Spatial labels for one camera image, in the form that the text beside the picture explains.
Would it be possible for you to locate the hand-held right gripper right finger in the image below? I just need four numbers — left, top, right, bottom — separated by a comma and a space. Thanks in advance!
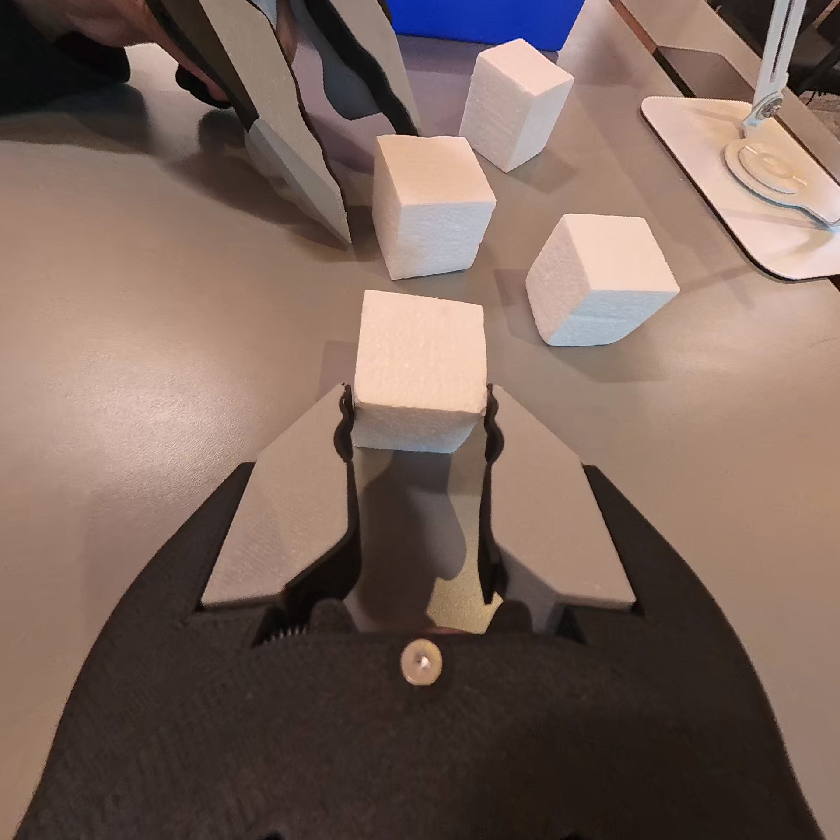
478, 384, 636, 605

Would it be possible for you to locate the blue plastic bin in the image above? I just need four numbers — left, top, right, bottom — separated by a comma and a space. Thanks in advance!
387, 0, 585, 52

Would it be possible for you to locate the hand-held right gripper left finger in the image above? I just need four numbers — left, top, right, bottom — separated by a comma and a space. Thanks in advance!
200, 382, 363, 608

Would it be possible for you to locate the white-based document stand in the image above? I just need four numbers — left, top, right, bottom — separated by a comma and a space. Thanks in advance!
641, 0, 840, 280

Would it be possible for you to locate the white foam cube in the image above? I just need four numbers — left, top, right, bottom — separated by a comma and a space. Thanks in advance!
352, 289, 490, 455
458, 38, 576, 174
371, 134, 497, 282
525, 213, 681, 348

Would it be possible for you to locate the person's left hand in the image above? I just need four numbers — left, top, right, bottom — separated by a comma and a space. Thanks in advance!
98, 0, 232, 109

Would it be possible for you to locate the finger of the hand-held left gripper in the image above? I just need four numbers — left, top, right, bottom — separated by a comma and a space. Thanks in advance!
326, 0, 421, 139
146, 0, 353, 248

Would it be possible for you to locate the person's left forearm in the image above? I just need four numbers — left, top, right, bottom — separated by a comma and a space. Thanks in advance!
0, 0, 132, 119

